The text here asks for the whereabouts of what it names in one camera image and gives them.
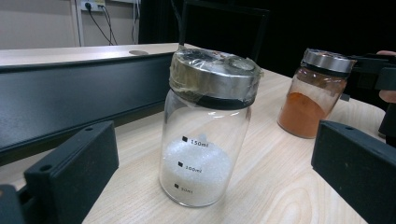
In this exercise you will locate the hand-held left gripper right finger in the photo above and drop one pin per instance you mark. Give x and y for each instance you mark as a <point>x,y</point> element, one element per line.
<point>358,168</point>

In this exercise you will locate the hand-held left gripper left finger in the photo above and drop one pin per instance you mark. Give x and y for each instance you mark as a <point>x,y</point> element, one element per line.
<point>71,174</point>

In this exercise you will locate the glass jar with orange powder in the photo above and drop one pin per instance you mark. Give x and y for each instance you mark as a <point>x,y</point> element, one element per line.
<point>303,115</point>

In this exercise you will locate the glass jar with white granules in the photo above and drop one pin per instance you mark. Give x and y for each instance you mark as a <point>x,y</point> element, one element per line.
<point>199,168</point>

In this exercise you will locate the black curtain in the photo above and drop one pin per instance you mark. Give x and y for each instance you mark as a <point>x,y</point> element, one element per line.
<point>311,25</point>

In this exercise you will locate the white post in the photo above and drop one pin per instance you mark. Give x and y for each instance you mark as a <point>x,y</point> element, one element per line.
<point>77,25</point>

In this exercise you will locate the white wall socket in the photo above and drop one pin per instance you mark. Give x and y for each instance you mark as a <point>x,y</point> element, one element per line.
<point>93,4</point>

